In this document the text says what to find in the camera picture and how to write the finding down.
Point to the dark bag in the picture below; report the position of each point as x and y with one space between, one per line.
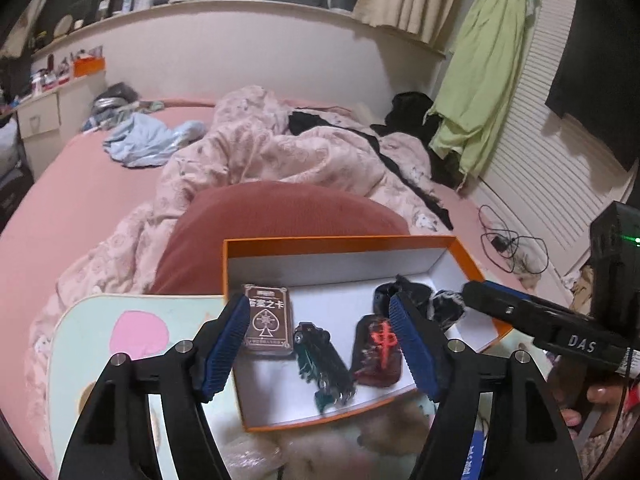
117 94

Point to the small orange box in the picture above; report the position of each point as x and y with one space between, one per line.
90 67

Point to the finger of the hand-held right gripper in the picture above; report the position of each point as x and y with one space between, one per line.
500 297

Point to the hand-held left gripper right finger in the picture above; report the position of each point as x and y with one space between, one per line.
414 342

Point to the orange cardboard box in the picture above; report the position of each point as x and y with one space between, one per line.
325 270

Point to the pink bed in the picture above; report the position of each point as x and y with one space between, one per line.
75 195

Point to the light blue cloth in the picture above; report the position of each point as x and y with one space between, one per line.
142 140

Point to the long black garment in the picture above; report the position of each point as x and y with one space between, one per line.
310 122

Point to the red pillow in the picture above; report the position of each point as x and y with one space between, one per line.
280 215

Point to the dark pouch with red print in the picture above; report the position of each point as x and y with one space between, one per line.
375 355

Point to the brown card deck box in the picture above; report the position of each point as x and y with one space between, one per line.
267 320

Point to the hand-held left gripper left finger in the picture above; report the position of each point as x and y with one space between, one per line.
227 350

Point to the white bottle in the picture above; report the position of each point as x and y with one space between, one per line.
128 1

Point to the hanging black cloth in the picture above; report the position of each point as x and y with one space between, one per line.
600 75

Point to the blue book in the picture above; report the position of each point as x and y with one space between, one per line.
477 455

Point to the black garment pile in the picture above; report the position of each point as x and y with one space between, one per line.
407 110

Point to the white drawer cabinet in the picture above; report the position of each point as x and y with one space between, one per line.
37 115

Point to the person's right hand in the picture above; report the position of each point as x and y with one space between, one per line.
597 394

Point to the green toy car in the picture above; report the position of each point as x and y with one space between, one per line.
320 365

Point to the pink printed blanket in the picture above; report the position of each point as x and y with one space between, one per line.
240 150

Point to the green cloth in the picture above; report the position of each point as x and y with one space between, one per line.
480 75

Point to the white louvered door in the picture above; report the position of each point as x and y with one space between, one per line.
540 170

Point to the black cloth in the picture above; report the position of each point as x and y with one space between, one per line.
425 300
600 75

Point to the patterned cloth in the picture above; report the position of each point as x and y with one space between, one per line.
120 112

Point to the person's right forearm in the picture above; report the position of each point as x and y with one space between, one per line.
600 455

